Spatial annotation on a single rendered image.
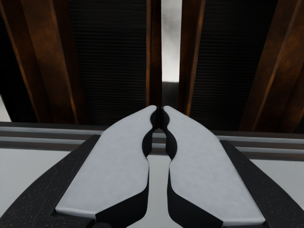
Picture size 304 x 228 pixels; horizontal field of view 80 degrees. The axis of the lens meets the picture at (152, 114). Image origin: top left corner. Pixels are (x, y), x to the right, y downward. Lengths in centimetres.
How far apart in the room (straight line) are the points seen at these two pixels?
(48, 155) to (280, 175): 29
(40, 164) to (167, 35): 25
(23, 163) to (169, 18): 27
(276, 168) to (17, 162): 32
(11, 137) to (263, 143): 32
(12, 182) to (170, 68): 28
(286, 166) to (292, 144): 3
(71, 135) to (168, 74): 17
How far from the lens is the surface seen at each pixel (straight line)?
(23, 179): 32
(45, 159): 27
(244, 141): 26
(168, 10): 29
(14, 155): 29
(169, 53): 29
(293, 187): 31
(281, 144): 28
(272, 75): 35
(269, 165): 27
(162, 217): 32
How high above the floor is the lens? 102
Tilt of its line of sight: 61 degrees down
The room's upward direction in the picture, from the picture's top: 175 degrees counter-clockwise
